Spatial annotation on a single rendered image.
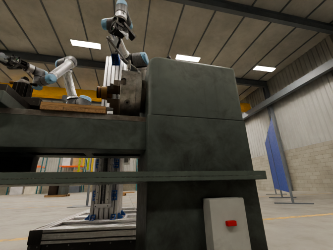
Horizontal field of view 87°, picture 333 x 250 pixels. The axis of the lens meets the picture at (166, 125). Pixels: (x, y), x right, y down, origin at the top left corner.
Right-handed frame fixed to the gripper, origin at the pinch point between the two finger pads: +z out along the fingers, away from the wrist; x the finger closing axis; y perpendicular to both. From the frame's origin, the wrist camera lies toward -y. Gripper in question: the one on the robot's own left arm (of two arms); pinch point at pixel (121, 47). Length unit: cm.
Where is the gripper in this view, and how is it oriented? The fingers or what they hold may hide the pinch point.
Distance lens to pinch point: 125.7
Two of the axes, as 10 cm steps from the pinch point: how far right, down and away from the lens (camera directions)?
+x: 6.8, -2.2, -7.0
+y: -7.3, -1.8, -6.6
